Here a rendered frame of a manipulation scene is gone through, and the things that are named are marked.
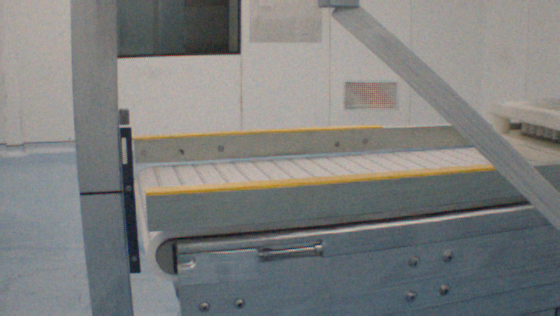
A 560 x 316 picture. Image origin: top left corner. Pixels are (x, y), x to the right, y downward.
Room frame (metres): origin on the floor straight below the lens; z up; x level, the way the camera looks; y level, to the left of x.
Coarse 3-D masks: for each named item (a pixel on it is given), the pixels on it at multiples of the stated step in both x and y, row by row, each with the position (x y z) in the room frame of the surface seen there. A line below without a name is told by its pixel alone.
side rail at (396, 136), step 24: (144, 144) 0.72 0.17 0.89; (168, 144) 0.73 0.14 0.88; (192, 144) 0.73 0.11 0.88; (216, 144) 0.74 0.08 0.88; (240, 144) 0.75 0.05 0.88; (264, 144) 0.76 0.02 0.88; (288, 144) 0.77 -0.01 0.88; (312, 144) 0.78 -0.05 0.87; (360, 144) 0.80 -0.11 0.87; (384, 144) 0.81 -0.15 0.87; (408, 144) 0.82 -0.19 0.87; (432, 144) 0.83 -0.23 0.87; (456, 144) 0.84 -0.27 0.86
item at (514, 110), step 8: (496, 104) 0.83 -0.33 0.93; (504, 104) 0.82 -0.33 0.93; (512, 104) 0.82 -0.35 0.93; (520, 104) 0.82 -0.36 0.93; (496, 112) 0.83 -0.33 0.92; (504, 112) 0.81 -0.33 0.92; (512, 112) 0.79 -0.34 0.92; (520, 112) 0.78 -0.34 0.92; (528, 112) 0.76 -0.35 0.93; (536, 112) 0.74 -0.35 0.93; (544, 112) 0.73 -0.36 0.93; (552, 112) 0.73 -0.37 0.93; (520, 120) 0.78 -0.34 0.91; (528, 120) 0.76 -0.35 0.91; (536, 120) 0.74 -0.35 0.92; (544, 120) 0.72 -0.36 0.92; (552, 120) 0.71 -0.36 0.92; (552, 128) 0.71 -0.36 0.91
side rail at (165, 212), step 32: (224, 192) 0.47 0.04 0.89; (256, 192) 0.48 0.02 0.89; (288, 192) 0.49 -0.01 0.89; (320, 192) 0.49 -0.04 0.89; (352, 192) 0.50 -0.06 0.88; (384, 192) 0.51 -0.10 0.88; (416, 192) 0.52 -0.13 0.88; (448, 192) 0.53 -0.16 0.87; (480, 192) 0.54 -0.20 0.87; (512, 192) 0.55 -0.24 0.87; (160, 224) 0.46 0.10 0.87; (192, 224) 0.46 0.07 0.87; (224, 224) 0.47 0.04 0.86
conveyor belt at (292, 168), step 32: (256, 160) 0.75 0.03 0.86; (288, 160) 0.76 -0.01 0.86; (320, 160) 0.76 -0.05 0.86; (352, 160) 0.76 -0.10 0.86; (384, 160) 0.76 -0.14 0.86; (416, 160) 0.76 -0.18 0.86; (448, 160) 0.76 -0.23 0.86; (480, 160) 0.75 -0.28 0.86; (256, 224) 0.50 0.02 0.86; (288, 224) 0.50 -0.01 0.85; (320, 224) 0.51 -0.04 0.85
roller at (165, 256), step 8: (168, 240) 0.47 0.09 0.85; (176, 240) 0.47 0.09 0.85; (160, 248) 0.47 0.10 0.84; (168, 248) 0.47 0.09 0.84; (160, 256) 0.47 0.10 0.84; (168, 256) 0.47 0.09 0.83; (160, 264) 0.47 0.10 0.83; (168, 264) 0.47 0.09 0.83; (176, 264) 0.47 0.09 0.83; (168, 272) 0.47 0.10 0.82; (176, 272) 0.47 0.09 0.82
